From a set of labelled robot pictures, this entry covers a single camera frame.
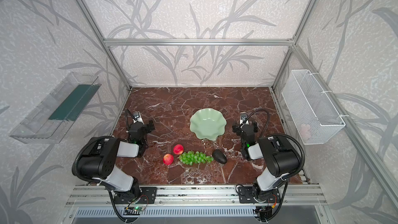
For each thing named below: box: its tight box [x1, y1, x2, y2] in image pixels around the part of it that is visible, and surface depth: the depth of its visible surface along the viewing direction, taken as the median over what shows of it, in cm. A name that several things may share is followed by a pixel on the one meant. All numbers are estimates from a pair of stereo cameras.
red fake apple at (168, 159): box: [162, 153, 175, 166], surface depth 84 cm
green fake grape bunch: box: [177, 150, 215, 166], surface depth 84 cm
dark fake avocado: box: [212, 148, 227, 165], surface depth 84 cm
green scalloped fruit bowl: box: [189, 107, 227, 142], surface depth 101 cm
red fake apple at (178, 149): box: [173, 144, 184, 156], surface depth 86 cm
